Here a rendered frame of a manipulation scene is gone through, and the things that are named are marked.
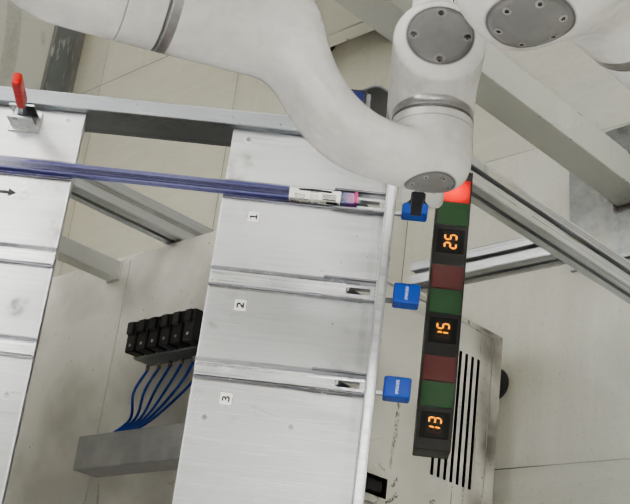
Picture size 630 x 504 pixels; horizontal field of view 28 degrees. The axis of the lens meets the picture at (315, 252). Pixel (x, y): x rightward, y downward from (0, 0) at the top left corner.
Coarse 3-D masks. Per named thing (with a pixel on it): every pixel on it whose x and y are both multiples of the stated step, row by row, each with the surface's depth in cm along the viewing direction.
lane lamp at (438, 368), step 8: (424, 360) 140; (432, 360) 140; (440, 360) 140; (448, 360) 140; (424, 368) 139; (432, 368) 139; (440, 368) 139; (448, 368) 139; (424, 376) 139; (432, 376) 139; (440, 376) 139; (448, 376) 139
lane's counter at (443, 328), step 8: (432, 320) 142; (440, 320) 142; (448, 320) 142; (456, 320) 142; (432, 328) 141; (440, 328) 141; (448, 328) 141; (456, 328) 141; (432, 336) 141; (440, 336) 141; (448, 336) 141; (456, 336) 141
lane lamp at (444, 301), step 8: (432, 288) 143; (432, 296) 143; (440, 296) 143; (448, 296) 143; (456, 296) 143; (432, 304) 142; (440, 304) 142; (448, 304) 142; (456, 304) 142; (440, 312) 142; (448, 312) 142; (456, 312) 142
